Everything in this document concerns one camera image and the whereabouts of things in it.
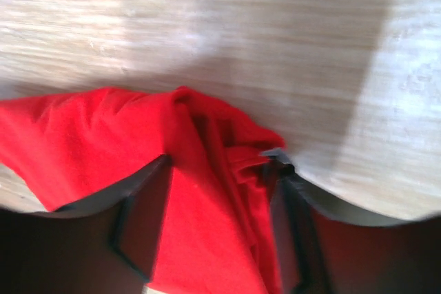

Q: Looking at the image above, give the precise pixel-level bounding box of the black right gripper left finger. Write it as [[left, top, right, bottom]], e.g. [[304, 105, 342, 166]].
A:
[[1, 155, 172, 293]]

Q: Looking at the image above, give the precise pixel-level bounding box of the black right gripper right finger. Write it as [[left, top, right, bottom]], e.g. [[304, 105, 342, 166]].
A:
[[264, 148, 440, 293]]

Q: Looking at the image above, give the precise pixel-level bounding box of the red t shirt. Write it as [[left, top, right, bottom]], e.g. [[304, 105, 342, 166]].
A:
[[1, 87, 284, 293]]

